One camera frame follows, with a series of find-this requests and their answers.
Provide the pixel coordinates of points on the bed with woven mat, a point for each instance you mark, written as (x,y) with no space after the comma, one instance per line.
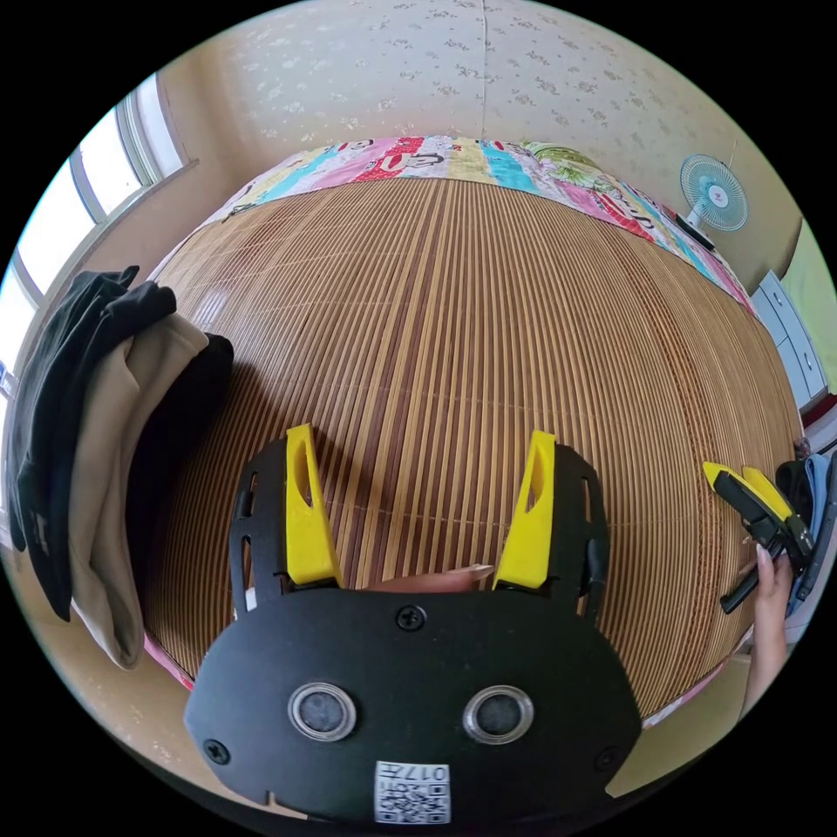
(445,327)

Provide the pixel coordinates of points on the light blue jeans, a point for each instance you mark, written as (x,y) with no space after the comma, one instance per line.
(817,487)

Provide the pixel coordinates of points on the white cupboard with drawers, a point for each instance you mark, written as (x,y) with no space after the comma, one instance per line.
(788,333)

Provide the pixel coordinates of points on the blue standing fan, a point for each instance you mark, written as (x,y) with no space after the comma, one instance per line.
(714,191)

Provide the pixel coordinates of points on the window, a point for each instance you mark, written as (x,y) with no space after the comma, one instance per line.
(72,216)

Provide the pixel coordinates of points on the person's left hand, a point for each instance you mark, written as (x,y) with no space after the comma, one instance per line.
(431,581)

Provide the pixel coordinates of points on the pile of clothes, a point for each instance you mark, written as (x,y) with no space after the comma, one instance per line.
(98,425)

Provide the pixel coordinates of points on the green floral pillow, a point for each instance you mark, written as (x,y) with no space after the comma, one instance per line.
(565,163)

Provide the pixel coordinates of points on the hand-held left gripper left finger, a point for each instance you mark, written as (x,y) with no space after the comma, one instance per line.
(302,523)

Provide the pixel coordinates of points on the person's right hand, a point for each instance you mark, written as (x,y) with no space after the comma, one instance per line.
(773,592)

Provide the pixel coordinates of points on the person's right forearm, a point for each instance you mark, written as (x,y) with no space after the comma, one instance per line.
(766,680)

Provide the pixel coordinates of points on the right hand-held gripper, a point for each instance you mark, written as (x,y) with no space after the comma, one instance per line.
(794,523)

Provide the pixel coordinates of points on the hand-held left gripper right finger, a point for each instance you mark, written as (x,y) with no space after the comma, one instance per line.
(533,536)

